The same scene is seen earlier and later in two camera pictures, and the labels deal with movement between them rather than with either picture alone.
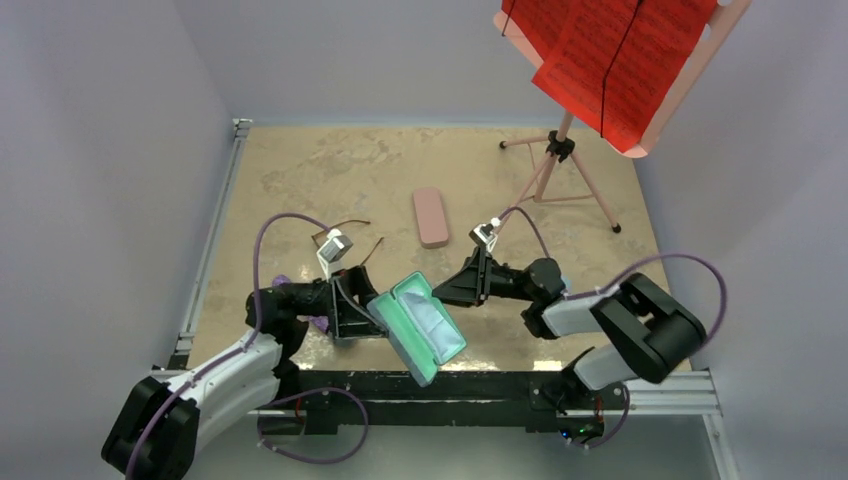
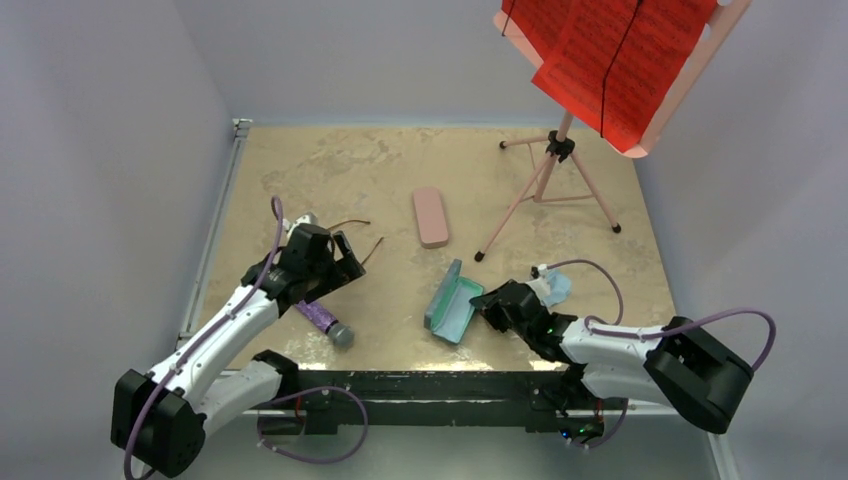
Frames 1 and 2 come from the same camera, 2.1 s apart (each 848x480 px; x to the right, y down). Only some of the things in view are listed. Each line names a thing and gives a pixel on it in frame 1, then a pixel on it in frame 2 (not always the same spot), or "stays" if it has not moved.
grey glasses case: [409, 347] to [449, 312]
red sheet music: [608, 63] stays
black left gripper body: [349, 281] to [329, 274]
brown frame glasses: [353, 221] stays
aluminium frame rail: [183, 346] stays
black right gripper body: [485, 273] to [497, 317]
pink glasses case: [431, 218] stays
